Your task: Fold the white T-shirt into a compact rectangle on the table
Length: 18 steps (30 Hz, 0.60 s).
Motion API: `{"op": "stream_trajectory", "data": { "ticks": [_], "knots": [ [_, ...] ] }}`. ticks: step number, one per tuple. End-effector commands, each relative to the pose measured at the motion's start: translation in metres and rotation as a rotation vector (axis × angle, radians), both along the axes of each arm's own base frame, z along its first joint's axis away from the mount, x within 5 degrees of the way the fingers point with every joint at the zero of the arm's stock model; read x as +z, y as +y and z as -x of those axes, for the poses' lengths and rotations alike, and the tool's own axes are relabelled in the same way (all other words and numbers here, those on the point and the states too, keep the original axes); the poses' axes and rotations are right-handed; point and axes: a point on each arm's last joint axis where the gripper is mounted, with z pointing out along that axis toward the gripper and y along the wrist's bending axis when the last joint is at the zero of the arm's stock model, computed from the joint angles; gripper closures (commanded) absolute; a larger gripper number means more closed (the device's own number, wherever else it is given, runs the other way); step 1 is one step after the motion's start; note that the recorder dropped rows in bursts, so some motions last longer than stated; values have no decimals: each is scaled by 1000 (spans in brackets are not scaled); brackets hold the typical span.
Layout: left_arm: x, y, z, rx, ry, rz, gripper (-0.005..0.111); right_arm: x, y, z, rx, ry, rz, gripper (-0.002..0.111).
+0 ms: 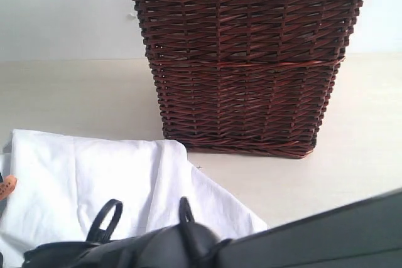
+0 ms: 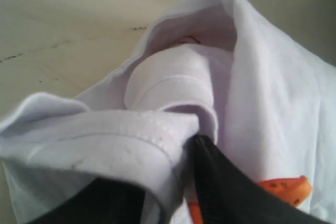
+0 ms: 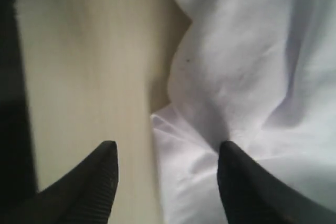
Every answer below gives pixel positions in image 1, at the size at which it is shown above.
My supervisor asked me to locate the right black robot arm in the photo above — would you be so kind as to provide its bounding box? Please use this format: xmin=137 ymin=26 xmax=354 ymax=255
xmin=215 ymin=190 xmax=401 ymax=268

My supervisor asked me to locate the white t-shirt red print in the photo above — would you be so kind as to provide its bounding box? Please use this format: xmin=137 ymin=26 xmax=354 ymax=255
xmin=1 ymin=129 xmax=267 ymax=267

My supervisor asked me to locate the dark brown wicker basket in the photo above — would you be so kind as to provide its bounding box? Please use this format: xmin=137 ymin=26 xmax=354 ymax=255
xmin=133 ymin=0 xmax=363 ymax=159

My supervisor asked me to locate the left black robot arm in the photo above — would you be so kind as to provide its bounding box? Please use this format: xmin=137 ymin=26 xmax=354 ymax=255
xmin=21 ymin=223 xmax=231 ymax=267

